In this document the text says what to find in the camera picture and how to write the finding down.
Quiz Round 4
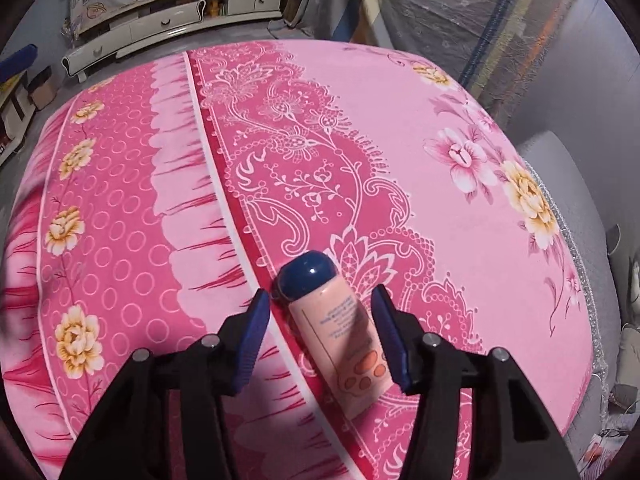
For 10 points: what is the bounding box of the cardboard box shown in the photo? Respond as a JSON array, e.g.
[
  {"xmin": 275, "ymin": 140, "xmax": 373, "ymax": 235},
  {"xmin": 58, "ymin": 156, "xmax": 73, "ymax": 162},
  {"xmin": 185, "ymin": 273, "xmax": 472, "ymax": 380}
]
[{"xmin": 27, "ymin": 66, "xmax": 57, "ymax": 109}]

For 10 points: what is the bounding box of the white TV cabinet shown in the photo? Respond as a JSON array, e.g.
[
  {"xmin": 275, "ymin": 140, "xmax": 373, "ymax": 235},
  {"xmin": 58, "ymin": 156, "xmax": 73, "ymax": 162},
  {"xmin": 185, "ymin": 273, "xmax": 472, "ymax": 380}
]
[{"xmin": 61, "ymin": 0, "xmax": 292, "ymax": 83}]

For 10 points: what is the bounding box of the blue padded object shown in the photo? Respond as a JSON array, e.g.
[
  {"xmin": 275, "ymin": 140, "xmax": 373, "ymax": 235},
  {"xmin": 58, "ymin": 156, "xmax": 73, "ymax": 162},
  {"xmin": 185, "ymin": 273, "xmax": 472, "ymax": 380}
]
[{"xmin": 0, "ymin": 44, "xmax": 39, "ymax": 84}]

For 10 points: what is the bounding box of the pink floral blanket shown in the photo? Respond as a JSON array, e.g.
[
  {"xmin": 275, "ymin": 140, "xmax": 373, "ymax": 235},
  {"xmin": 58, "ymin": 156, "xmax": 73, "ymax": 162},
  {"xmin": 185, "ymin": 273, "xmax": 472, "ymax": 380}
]
[{"xmin": 0, "ymin": 40, "xmax": 608, "ymax": 480}]

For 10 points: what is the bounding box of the grey sofa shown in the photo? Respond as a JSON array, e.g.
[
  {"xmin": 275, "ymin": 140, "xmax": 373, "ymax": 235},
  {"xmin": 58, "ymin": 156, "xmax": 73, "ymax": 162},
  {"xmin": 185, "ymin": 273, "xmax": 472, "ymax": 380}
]
[{"xmin": 515, "ymin": 130, "xmax": 640, "ymax": 461}]

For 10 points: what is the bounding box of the pink bottle with blue cap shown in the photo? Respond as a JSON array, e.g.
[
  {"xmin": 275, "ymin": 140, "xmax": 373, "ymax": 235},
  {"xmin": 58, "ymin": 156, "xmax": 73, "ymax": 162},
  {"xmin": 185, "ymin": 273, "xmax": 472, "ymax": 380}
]
[{"xmin": 276, "ymin": 251, "xmax": 394, "ymax": 421}]

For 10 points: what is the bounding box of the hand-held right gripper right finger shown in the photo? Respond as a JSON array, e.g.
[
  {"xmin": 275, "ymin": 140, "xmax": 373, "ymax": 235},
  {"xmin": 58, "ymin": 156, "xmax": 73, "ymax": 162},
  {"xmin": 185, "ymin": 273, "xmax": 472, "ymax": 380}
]
[{"xmin": 371, "ymin": 284, "xmax": 583, "ymax": 480}]

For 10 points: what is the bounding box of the plastic-covered mattress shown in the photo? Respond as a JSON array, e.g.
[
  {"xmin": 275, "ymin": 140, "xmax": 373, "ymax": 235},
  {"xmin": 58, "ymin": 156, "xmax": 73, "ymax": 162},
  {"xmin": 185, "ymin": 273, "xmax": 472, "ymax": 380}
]
[{"xmin": 350, "ymin": 0, "xmax": 593, "ymax": 113}]

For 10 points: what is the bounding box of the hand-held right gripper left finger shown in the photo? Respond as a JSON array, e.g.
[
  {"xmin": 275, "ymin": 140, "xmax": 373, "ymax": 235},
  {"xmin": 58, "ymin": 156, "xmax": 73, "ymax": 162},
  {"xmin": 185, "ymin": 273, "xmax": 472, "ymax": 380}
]
[{"xmin": 57, "ymin": 288, "xmax": 272, "ymax": 480}]

